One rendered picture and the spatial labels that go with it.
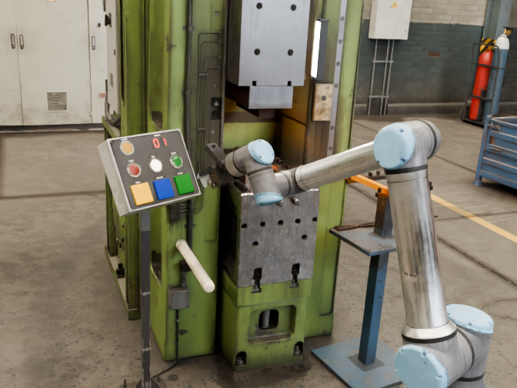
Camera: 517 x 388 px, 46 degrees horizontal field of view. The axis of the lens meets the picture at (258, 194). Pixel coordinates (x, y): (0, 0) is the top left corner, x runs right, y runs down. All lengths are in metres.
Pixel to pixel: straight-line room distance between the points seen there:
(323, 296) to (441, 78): 7.69
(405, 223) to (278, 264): 1.22
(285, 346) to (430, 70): 7.89
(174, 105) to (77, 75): 5.16
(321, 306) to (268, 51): 1.41
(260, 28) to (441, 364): 1.49
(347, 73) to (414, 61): 7.33
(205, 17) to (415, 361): 1.60
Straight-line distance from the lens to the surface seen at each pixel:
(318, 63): 2.77
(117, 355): 3.16
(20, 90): 7.69
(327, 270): 3.18
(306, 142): 2.86
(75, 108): 7.77
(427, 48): 10.31
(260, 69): 2.55
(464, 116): 10.09
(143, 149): 2.32
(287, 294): 2.87
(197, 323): 3.01
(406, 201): 1.64
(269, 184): 2.01
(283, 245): 2.75
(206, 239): 2.83
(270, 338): 3.00
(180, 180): 2.36
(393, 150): 1.62
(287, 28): 2.58
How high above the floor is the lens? 1.72
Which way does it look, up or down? 18 degrees down
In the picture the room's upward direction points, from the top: 3 degrees clockwise
